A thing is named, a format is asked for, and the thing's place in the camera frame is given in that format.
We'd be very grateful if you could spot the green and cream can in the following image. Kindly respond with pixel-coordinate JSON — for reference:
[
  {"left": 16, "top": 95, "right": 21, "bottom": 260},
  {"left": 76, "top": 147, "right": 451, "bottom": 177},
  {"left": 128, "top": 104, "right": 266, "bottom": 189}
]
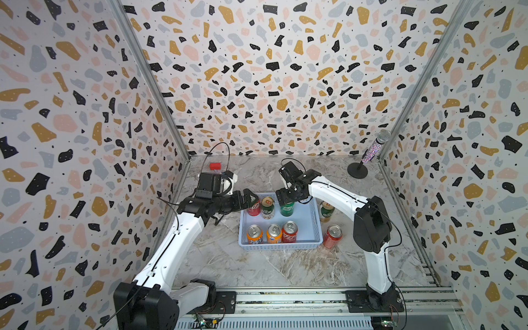
[{"left": 261, "top": 197, "right": 275, "bottom": 220}]

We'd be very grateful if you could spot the green soda can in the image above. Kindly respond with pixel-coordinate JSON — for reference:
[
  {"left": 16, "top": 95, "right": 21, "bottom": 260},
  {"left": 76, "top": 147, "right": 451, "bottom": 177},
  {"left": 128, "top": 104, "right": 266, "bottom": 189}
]
[{"left": 280, "top": 202, "right": 295, "bottom": 217}]

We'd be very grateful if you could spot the dark green beer can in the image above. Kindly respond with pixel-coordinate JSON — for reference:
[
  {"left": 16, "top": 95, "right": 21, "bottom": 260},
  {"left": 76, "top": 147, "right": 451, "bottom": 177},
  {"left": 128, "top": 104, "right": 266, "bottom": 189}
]
[{"left": 319, "top": 202, "right": 335, "bottom": 223}]

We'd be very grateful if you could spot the red soda can front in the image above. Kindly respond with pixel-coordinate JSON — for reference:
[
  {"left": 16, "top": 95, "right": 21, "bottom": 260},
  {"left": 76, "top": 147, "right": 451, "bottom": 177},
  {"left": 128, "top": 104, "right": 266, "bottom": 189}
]
[{"left": 282, "top": 221, "right": 298, "bottom": 243}]

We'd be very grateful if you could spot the red soda can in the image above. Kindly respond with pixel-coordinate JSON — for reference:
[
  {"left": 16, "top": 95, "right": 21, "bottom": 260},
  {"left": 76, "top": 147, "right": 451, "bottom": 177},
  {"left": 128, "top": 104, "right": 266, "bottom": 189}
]
[
  {"left": 282, "top": 221, "right": 298, "bottom": 243},
  {"left": 323, "top": 225, "right": 342, "bottom": 249}
]

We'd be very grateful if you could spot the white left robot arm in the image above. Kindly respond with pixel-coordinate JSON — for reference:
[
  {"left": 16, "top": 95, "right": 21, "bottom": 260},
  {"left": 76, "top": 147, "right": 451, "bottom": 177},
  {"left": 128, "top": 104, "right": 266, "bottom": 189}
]
[{"left": 114, "top": 189, "right": 258, "bottom": 329}]

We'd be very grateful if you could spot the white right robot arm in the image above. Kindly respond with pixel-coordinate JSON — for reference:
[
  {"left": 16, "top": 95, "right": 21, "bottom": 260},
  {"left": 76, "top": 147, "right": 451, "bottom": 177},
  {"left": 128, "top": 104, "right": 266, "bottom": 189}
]
[{"left": 276, "top": 162, "right": 398, "bottom": 312}]

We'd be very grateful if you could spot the light blue plastic basket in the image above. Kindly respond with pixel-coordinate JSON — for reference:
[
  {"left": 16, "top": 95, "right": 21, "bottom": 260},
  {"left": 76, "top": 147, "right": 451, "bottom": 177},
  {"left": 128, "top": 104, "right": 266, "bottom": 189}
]
[{"left": 238, "top": 192, "right": 323, "bottom": 251}]

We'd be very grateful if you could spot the red cola can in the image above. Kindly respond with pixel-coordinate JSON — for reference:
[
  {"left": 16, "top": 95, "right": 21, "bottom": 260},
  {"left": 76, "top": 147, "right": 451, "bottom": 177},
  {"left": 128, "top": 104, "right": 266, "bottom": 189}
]
[{"left": 247, "top": 202, "right": 261, "bottom": 217}]

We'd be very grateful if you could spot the orange soda can left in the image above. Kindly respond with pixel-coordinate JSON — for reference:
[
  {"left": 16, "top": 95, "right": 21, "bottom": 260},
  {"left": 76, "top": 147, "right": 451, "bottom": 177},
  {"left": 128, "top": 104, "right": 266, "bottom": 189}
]
[{"left": 246, "top": 225, "right": 263, "bottom": 245}]

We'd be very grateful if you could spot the orange soda can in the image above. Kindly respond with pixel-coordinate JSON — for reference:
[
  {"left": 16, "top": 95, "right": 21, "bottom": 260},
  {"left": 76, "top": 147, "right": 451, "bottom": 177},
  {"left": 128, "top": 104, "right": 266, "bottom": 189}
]
[
  {"left": 266, "top": 224, "right": 282, "bottom": 244},
  {"left": 246, "top": 225, "right": 263, "bottom": 245}
]

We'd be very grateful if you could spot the orange soda can middle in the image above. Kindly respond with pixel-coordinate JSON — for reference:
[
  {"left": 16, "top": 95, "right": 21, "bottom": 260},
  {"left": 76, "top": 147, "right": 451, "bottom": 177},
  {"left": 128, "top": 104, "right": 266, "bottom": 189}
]
[{"left": 266, "top": 224, "right": 282, "bottom": 244}]

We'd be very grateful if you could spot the black microphone stand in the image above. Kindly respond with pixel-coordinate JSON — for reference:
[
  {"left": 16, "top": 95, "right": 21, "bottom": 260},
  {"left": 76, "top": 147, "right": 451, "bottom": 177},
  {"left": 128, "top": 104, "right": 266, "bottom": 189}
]
[{"left": 347, "top": 162, "right": 368, "bottom": 179}]

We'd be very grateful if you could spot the glittery purple microphone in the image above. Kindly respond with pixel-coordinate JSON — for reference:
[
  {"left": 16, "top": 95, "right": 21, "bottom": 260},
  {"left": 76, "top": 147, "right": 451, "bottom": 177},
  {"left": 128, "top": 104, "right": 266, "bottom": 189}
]
[{"left": 362, "top": 129, "right": 391, "bottom": 163}]

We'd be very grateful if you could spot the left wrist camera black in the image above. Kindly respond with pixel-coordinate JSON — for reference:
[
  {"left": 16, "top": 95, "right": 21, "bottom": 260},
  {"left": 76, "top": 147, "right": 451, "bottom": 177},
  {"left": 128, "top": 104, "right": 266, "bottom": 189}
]
[{"left": 195, "top": 173, "right": 224, "bottom": 199}]

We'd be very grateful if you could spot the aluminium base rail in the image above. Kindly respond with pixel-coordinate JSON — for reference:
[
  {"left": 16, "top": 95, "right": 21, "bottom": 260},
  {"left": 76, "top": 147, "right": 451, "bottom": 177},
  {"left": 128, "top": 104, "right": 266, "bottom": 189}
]
[{"left": 123, "top": 286, "right": 465, "bottom": 330}]

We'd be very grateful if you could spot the aluminium corner post left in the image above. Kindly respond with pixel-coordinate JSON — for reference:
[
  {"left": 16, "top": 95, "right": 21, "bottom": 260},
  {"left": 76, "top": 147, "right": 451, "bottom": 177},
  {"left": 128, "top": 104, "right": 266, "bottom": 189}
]
[{"left": 107, "top": 0, "right": 190, "bottom": 163}]

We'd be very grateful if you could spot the aluminium corner post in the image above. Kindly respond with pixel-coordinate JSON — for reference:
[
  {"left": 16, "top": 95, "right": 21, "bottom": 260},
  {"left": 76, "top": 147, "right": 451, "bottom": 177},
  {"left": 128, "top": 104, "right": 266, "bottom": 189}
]
[
  {"left": 107, "top": 0, "right": 190, "bottom": 163},
  {"left": 378, "top": 0, "right": 474, "bottom": 165}
]

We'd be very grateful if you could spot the aluminium corner post right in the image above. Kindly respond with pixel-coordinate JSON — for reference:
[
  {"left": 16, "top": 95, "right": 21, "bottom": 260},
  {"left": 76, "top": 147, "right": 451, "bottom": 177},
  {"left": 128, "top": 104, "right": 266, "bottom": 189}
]
[{"left": 378, "top": 0, "right": 474, "bottom": 165}]

